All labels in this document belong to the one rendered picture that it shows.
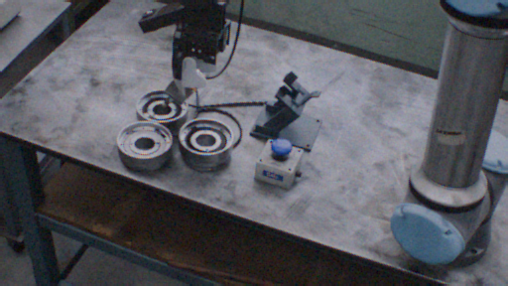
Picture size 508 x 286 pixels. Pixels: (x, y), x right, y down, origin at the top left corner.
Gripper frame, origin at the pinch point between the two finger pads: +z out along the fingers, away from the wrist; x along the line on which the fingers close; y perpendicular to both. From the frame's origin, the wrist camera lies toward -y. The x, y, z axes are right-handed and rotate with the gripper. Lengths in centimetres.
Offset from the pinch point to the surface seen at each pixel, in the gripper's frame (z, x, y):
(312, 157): 13.4, 4.9, 25.3
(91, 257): 93, 20, -39
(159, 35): 13.4, 32.5, -19.8
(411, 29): 66, 158, 39
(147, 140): 11.3, -5.4, -5.2
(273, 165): 8.8, -5.0, 19.8
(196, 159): 10.8, -7.0, 5.8
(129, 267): 93, 21, -26
